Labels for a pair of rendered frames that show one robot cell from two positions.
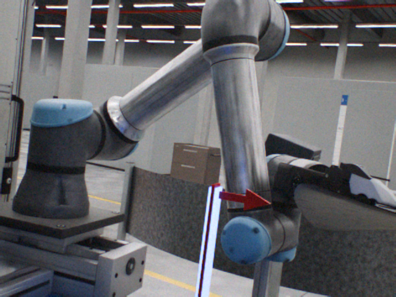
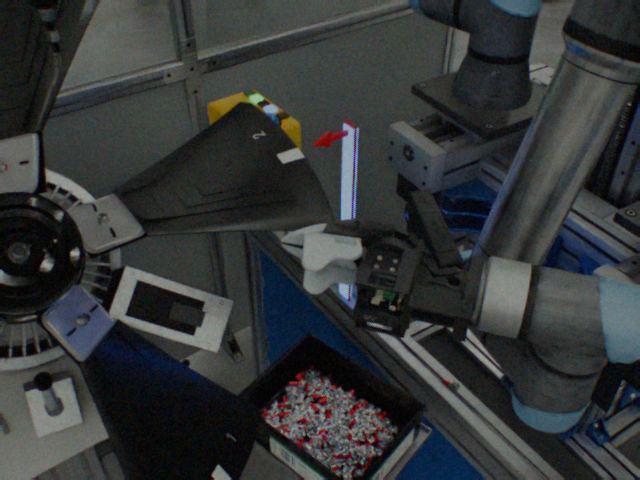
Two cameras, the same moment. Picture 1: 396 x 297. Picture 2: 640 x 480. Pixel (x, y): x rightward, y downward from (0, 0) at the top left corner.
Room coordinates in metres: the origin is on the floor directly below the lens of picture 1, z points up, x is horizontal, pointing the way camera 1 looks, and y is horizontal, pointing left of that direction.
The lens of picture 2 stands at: (0.98, -0.66, 1.63)
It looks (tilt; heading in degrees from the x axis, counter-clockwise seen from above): 39 degrees down; 127
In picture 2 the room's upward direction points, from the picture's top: straight up
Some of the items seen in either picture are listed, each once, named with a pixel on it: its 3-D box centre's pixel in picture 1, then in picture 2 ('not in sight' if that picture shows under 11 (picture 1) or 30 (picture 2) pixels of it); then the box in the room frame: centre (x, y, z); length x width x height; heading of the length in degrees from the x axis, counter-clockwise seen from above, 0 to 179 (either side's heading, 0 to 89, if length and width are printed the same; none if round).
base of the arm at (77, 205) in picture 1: (54, 186); not in sight; (1.01, 0.29, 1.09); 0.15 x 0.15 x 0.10
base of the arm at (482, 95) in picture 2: not in sight; (495, 68); (0.55, 0.46, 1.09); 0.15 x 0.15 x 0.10
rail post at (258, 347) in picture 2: not in sight; (264, 351); (0.24, 0.09, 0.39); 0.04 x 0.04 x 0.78; 73
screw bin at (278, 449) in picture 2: not in sight; (328, 417); (0.66, -0.22, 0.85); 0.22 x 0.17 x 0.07; 177
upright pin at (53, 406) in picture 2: not in sight; (48, 393); (0.43, -0.48, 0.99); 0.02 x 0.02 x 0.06
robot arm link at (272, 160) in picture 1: (284, 177); (581, 316); (0.92, -0.17, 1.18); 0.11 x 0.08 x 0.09; 20
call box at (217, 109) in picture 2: not in sight; (254, 137); (0.27, 0.08, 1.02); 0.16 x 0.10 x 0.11; 163
